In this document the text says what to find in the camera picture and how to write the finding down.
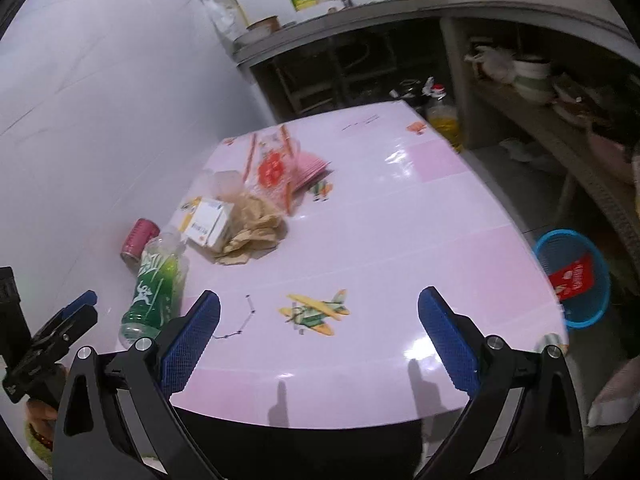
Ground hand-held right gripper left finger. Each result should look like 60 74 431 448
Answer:
52 289 223 480

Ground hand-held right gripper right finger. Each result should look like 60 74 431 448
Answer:
415 286 586 480

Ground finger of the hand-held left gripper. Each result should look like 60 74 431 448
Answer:
55 289 99 322
27 304 100 362

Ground green plastic bottle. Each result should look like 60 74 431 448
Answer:
118 232 190 348

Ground yellow white box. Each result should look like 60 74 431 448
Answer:
172 197 233 253

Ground red snack bag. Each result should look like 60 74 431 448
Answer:
547 254 596 303

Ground blue plastic basket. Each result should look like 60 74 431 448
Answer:
532 229 612 331

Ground person's left hand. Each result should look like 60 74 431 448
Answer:
25 394 61 427

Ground red drink can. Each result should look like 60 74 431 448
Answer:
120 218 161 263

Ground pink printed tablecloth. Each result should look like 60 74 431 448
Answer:
95 100 571 431

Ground crumpled brown paper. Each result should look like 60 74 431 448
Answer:
212 192 289 266

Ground clear plastic container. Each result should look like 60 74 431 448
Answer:
200 169 249 202

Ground red orange clear bag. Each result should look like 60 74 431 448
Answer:
243 125 306 218

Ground white crumpled paper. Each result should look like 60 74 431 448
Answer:
500 137 567 174

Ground pink paper packet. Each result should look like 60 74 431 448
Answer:
290 150 334 196

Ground cooking oil bottle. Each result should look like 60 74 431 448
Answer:
425 84 464 153

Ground perforated metal shelf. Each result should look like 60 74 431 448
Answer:
470 77 640 261

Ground pink bowl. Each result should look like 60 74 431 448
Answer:
587 130 637 182

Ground dark ceramic jar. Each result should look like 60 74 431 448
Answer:
390 79 426 107

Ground stack of dishes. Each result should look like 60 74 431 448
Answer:
550 74 608 128

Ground stack of bowls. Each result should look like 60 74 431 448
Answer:
512 57 554 104

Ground white plastic bag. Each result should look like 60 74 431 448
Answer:
465 45 516 84

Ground hanging clear plastic bag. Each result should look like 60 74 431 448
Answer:
199 0 242 45

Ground brown rim bowl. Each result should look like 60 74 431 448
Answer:
246 16 281 36

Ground concrete counter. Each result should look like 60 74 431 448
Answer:
234 0 640 68

